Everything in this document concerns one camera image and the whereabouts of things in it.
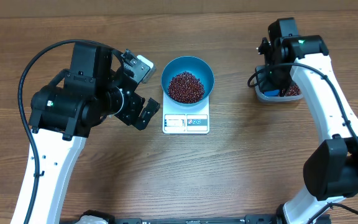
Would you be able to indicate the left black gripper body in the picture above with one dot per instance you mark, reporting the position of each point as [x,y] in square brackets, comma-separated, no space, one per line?
[130,108]

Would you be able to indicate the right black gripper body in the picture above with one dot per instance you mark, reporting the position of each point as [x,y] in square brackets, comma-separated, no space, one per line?
[276,78]

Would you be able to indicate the blue plastic measuring scoop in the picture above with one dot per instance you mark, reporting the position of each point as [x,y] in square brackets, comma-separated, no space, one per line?
[272,93]

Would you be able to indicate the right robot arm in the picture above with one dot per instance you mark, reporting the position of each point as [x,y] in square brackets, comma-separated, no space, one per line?
[331,172]

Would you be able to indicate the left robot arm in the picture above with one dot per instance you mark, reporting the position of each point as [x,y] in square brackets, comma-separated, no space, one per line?
[100,82]

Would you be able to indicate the white digital kitchen scale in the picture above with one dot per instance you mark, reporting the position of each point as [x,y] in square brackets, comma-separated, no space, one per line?
[185,119]

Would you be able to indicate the red beans in bowl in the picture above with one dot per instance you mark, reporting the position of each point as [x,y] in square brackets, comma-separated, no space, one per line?
[186,88]

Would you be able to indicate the teal metal bowl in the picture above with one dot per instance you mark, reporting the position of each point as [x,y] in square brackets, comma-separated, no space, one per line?
[198,67]

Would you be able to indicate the red beans in container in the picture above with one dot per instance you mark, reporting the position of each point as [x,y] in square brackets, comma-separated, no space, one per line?
[292,90]

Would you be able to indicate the clear plastic food container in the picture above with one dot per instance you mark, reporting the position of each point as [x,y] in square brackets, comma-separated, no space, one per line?
[276,99]

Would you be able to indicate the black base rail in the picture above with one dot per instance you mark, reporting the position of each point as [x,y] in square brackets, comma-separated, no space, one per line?
[92,216]

